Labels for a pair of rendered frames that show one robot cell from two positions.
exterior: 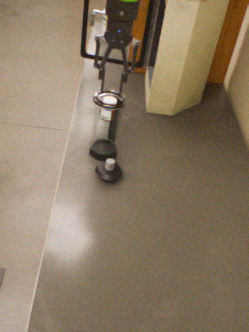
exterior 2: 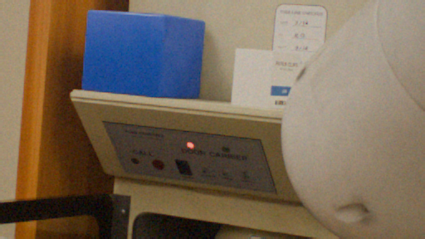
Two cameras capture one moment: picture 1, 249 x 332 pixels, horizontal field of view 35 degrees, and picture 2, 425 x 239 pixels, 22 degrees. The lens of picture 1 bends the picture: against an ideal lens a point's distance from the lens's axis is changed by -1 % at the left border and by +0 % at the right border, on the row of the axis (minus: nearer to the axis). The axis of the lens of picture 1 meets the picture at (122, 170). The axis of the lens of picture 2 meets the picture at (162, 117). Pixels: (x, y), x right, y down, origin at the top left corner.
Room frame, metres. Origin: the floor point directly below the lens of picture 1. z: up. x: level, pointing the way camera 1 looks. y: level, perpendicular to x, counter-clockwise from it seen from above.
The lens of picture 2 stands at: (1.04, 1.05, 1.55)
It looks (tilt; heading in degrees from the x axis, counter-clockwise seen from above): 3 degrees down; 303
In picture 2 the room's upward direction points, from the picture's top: 5 degrees clockwise
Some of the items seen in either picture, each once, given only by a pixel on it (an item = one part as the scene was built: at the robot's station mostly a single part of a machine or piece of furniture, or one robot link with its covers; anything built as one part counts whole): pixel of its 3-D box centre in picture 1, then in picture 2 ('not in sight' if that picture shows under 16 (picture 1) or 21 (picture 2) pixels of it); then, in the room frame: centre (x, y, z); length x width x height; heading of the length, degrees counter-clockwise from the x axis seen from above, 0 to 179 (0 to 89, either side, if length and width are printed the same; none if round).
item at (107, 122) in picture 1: (107, 124); not in sight; (1.14, 0.08, 1.06); 0.11 x 0.11 x 0.21
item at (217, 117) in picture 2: not in sight; (217, 148); (1.63, 0.01, 1.46); 0.32 x 0.11 x 0.10; 5
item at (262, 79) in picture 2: not in sight; (266, 79); (1.58, 0.01, 1.54); 0.05 x 0.05 x 0.06; 80
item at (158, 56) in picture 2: not in sight; (144, 55); (1.73, 0.02, 1.56); 0.10 x 0.10 x 0.09; 5
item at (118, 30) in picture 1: (118, 32); not in sight; (1.14, 0.08, 1.38); 0.08 x 0.07 x 0.09; 95
